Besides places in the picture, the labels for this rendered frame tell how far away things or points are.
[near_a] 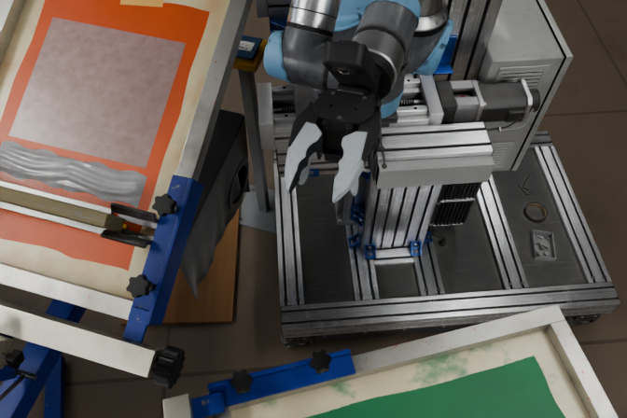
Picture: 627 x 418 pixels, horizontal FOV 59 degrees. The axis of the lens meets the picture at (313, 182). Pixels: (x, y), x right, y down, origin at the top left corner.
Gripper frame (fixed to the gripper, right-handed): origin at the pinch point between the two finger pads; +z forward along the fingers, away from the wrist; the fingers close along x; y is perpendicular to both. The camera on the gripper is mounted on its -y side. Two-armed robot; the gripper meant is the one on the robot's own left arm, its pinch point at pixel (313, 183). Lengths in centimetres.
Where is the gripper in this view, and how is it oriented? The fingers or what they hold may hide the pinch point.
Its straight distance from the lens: 59.3
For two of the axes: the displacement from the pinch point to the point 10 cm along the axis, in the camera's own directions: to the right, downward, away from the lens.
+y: 1.3, 6.1, 7.8
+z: -3.4, 7.7, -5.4
